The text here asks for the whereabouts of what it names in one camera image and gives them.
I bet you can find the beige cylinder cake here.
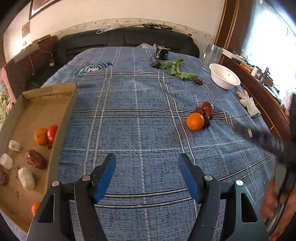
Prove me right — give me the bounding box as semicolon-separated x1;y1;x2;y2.
18;167;36;191
9;140;22;152
0;153;13;170

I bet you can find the large orange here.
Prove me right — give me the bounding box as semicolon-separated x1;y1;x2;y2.
186;113;204;131

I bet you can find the dark plum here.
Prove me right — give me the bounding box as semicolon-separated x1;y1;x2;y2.
203;115;210;128

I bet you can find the large red jujube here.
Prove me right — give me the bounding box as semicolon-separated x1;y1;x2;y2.
202;102;214;120

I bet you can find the small red jujube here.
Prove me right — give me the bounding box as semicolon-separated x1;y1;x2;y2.
195;107;205;115

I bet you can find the small orange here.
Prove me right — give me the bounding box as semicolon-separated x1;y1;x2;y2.
34;128;48;146

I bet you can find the red tomato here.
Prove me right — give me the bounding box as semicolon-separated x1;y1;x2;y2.
47;125;58;145

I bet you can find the person's hand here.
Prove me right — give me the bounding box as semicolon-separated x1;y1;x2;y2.
260;177;296;241

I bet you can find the white work glove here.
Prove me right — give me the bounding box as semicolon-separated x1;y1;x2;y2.
235;89;261;118

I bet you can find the wooden side cabinet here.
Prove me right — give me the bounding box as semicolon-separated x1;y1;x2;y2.
220;49;290;138

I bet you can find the white bowl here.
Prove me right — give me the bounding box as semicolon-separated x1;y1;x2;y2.
209;63;241;90

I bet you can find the cardboard tray box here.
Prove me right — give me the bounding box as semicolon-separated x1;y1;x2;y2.
1;83;78;233

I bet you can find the blue plaid tablecloth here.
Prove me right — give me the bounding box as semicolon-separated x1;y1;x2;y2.
45;47;275;240

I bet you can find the clear plastic container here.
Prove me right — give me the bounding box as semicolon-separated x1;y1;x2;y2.
201;43;223;72

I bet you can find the green patterned cloth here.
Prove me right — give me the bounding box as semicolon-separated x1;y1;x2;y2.
0;87;14;125

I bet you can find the green leafy vegetable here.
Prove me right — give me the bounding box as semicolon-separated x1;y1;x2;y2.
159;58;199;81

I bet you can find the small black device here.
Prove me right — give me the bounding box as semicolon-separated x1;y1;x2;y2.
151;42;169;69

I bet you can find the maroon armchair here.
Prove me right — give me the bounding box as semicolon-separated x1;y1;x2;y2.
1;36;58;103

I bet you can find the black sofa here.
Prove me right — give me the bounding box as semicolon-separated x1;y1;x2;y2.
25;26;200;90

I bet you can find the white charger cable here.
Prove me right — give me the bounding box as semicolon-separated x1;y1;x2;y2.
28;47;55;76

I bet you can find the framed wall picture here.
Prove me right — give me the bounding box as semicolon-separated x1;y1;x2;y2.
29;0;60;20

